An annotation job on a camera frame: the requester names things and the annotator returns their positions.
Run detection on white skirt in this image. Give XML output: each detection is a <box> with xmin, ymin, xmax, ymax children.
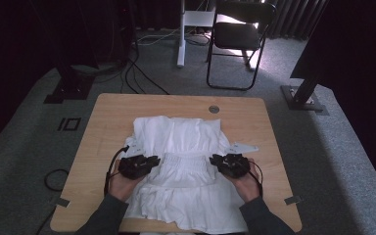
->
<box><xmin>123</xmin><ymin>115</ymin><xmax>250</xmax><ymax>235</ymax></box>

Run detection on person's right hand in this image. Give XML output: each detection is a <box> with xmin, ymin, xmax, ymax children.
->
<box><xmin>226</xmin><ymin>159</ymin><xmax>262</xmax><ymax>204</ymax></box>

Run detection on grey tape piece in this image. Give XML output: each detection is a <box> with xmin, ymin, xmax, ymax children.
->
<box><xmin>283</xmin><ymin>195</ymin><xmax>304</xmax><ymax>206</ymax></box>
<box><xmin>56</xmin><ymin>197</ymin><xmax>71</xmax><ymax>209</ymax></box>

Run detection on dark pleated curtain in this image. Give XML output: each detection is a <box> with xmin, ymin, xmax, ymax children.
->
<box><xmin>263</xmin><ymin>0</ymin><xmax>329</xmax><ymax>41</ymax></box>

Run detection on black slanted stand with base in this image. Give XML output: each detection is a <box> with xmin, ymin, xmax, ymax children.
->
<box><xmin>280</xmin><ymin>72</ymin><xmax>325</xmax><ymax>113</ymax></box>

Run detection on long black floor cable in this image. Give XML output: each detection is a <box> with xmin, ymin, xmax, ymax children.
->
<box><xmin>120</xmin><ymin>48</ymin><xmax>170</xmax><ymax>96</ymax></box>

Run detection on person's left hand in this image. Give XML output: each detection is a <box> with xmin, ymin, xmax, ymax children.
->
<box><xmin>108</xmin><ymin>160</ymin><xmax>145</xmax><ymax>203</ymax></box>

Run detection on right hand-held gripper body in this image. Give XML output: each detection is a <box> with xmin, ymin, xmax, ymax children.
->
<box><xmin>219</xmin><ymin>142</ymin><xmax>260</xmax><ymax>179</ymax></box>

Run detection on black folding chair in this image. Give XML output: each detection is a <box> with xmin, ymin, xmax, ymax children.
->
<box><xmin>206</xmin><ymin>0</ymin><xmax>278</xmax><ymax>92</ymax></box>

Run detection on black stand with square base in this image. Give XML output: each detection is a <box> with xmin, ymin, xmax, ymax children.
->
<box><xmin>43</xmin><ymin>62</ymin><xmax>96</xmax><ymax>105</ymax></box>

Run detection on coiled black cable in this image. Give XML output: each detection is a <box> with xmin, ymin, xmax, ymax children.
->
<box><xmin>43</xmin><ymin>168</ymin><xmax>71</xmax><ymax>193</ymax></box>

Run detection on right hand-held gripper cable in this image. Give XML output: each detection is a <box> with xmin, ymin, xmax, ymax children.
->
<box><xmin>247</xmin><ymin>160</ymin><xmax>264</xmax><ymax>199</ymax></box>

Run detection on white floor cable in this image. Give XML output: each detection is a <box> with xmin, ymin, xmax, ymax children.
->
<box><xmin>136</xmin><ymin>27</ymin><xmax>181</xmax><ymax>46</ymax></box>

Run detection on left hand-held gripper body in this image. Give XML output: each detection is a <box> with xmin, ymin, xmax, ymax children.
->
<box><xmin>117</xmin><ymin>136</ymin><xmax>151</xmax><ymax>180</ymax></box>

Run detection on white desk leg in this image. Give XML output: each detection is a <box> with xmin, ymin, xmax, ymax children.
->
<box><xmin>175</xmin><ymin>0</ymin><xmax>216</xmax><ymax>69</ymax></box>

